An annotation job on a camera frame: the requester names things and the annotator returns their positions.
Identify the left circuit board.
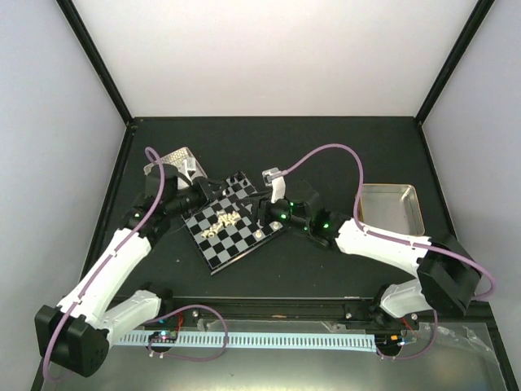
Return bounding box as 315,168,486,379
148,331,177,345

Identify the pile of white chess pieces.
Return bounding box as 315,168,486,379
201,210,241,239

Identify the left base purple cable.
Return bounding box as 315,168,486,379
146,305,229,363

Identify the black chess pieces row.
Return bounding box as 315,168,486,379
221,171,254,198

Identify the light blue cable duct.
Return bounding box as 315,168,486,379
116,330,376,353

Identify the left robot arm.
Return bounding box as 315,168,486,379
34,164,224,378

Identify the pink metal tin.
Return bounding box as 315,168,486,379
143,147,196,197

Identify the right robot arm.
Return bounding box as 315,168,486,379
238,182,482,329

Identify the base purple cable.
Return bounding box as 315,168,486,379
146,305,229,363
376,313,440,362

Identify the black white chessboard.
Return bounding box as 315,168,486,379
182,184,283,275

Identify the gold metal tin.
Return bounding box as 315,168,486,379
358,183,425,236

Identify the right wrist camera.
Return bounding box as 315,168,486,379
261,167,286,204

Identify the black mounting rail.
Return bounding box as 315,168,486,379
160,297,388,326

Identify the right circuit board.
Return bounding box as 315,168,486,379
374,334,418,347

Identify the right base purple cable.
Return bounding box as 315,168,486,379
376,313,440,362

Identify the circuit board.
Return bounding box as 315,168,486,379
148,331,177,345
374,334,418,347

